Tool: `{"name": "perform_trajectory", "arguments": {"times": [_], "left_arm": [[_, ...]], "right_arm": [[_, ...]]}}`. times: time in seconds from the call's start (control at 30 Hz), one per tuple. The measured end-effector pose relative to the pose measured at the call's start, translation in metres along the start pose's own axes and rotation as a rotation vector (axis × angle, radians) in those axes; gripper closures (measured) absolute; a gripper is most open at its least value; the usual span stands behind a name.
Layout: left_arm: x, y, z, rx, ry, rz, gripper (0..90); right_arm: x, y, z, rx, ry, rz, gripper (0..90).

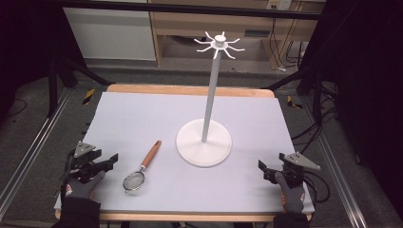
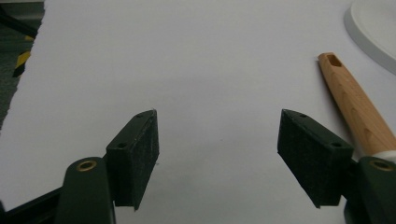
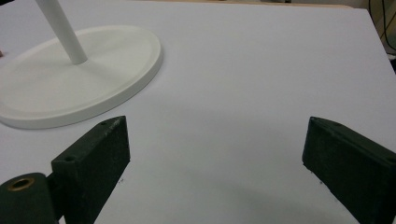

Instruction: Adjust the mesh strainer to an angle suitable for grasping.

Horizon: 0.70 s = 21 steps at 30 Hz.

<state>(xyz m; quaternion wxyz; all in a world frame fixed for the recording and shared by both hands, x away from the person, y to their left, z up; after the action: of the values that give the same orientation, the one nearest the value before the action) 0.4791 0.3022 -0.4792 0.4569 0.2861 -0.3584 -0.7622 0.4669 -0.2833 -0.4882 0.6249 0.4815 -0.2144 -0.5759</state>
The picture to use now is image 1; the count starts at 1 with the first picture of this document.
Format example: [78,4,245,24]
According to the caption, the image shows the pale lilac table mat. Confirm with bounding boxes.
[52,90,317,215]

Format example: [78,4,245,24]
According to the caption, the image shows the person's left hand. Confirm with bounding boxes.
[61,170,106,201]

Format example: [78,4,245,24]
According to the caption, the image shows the black floor cables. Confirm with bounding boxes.
[290,83,340,155]

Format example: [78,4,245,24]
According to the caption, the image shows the black metal stand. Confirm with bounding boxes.
[47,55,112,119]
[259,66,325,123]

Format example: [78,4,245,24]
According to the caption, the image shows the black curtain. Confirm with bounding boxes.
[299,0,403,219]
[0,0,66,119]

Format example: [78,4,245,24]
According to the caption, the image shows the wooden-handled mesh strainer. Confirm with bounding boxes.
[122,140,163,195]

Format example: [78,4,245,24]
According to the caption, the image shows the white wall socket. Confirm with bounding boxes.
[266,0,292,11]

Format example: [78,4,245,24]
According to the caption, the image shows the aluminium floor rail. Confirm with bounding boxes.
[299,94,366,228]
[0,87,73,220]

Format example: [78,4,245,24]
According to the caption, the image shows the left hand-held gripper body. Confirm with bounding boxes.
[66,141,103,185]

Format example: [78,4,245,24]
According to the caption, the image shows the wooden table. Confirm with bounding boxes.
[54,83,314,223]

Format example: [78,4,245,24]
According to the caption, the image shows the wooden desk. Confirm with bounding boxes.
[147,0,321,70]

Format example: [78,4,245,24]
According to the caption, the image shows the white hook stand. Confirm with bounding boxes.
[175,30,246,169]

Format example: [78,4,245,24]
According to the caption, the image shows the white cabinet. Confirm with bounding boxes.
[62,7,158,62]

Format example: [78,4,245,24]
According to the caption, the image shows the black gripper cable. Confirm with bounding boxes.
[303,170,332,204]

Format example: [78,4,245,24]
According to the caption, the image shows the black frame crossbar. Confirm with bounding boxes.
[60,0,321,21]

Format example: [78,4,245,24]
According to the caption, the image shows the yellow black hazard tape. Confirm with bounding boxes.
[82,88,97,106]
[286,95,304,110]

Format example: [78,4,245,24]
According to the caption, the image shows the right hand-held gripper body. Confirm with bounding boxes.
[275,151,321,189]

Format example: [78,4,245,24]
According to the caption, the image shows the person's right hand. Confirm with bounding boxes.
[274,171,307,214]

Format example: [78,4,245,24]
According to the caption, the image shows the black hanging cables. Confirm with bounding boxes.
[268,17,307,72]

